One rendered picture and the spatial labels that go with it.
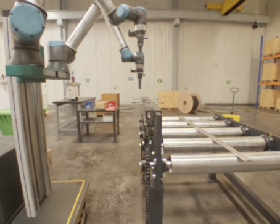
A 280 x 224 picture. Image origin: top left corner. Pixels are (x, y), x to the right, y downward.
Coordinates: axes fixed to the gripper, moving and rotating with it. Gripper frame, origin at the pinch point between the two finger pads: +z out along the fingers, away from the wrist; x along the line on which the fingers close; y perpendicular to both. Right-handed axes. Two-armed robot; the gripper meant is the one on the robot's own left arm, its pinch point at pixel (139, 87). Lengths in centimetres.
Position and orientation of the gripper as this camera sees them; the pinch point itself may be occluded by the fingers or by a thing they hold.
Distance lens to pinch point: 162.9
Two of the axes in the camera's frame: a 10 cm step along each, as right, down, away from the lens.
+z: 0.0, 9.9, 1.6
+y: 10.0, 0.0, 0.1
